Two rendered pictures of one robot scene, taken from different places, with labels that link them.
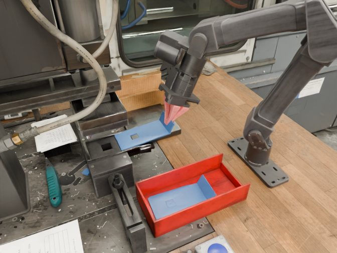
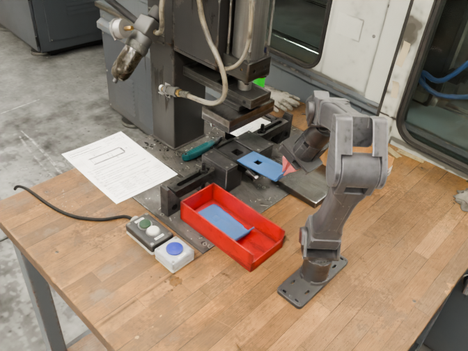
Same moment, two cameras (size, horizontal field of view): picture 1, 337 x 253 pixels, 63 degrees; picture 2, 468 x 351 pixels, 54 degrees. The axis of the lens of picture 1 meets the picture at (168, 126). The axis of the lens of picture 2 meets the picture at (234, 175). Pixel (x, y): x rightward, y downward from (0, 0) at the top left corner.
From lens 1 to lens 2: 0.87 m
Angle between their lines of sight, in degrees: 51
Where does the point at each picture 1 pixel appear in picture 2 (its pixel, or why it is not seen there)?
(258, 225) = (222, 283)
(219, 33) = (320, 111)
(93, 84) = (235, 91)
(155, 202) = (212, 209)
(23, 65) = (198, 51)
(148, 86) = not seen: hidden behind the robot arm
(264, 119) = (312, 222)
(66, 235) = (163, 173)
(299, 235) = (225, 317)
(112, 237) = not seen: hidden behind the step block
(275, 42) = not seen: outside the picture
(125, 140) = (249, 159)
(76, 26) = (235, 44)
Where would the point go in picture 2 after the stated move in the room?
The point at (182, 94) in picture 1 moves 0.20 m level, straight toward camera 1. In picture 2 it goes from (294, 151) to (216, 161)
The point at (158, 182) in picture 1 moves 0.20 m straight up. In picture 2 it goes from (227, 200) to (232, 137)
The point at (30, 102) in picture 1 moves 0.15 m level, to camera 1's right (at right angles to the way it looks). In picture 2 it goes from (200, 78) to (219, 104)
